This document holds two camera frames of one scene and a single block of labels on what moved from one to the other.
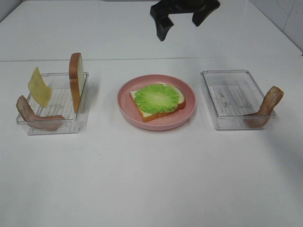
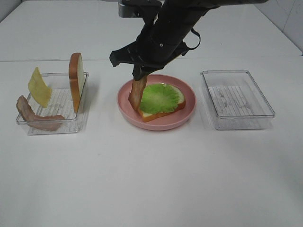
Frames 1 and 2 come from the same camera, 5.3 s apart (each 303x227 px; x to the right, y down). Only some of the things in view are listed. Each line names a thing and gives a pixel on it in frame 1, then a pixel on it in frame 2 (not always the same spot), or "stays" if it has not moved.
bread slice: x=147 y=117 stays
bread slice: x=76 y=76 stays
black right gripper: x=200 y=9 to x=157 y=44
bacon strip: x=50 y=122 stays
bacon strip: x=262 y=118 to x=136 y=92
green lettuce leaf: x=156 y=98 stays
